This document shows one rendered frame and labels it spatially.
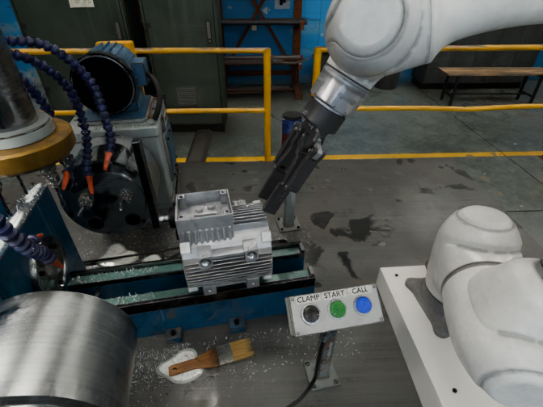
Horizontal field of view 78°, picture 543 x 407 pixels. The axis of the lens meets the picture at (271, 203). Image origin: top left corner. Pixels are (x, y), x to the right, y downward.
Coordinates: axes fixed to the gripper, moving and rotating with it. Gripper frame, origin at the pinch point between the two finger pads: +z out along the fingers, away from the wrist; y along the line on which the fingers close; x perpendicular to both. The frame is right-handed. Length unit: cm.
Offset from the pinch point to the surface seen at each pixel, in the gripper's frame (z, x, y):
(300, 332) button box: 12.4, 7.5, 23.0
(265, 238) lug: 10.7, 3.9, 1.1
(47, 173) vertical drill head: 12.5, -39.1, -0.9
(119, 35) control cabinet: 58, -65, -319
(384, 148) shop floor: 21, 203, -233
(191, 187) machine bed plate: 45, 1, -68
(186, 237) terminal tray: 17.8, -11.7, -0.8
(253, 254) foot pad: 14.4, 2.4, 3.1
